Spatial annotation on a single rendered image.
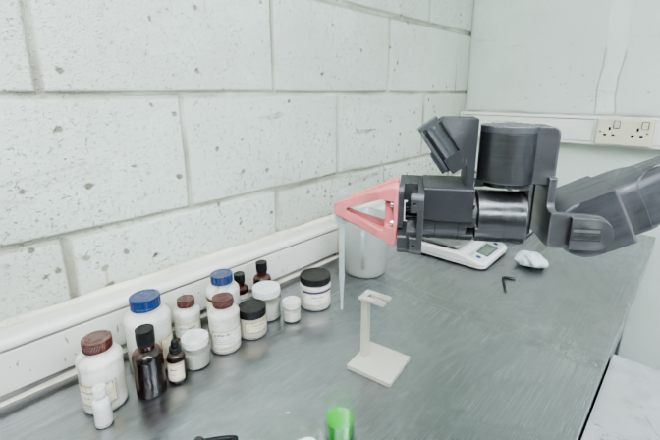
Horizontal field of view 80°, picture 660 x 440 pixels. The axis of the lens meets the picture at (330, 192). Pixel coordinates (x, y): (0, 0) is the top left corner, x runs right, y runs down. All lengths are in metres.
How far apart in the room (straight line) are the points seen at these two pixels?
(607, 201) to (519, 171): 0.08
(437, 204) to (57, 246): 0.61
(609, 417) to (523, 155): 0.46
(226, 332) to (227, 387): 0.09
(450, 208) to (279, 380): 0.42
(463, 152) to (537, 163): 0.07
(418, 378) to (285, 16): 0.78
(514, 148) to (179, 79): 0.61
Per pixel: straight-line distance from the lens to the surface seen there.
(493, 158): 0.43
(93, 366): 0.69
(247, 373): 0.73
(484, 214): 0.43
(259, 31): 0.93
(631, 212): 0.47
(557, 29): 1.66
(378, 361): 0.73
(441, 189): 0.42
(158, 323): 0.72
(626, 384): 0.85
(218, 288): 0.80
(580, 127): 1.58
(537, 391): 0.76
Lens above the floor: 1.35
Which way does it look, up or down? 14 degrees down
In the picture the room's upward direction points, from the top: straight up
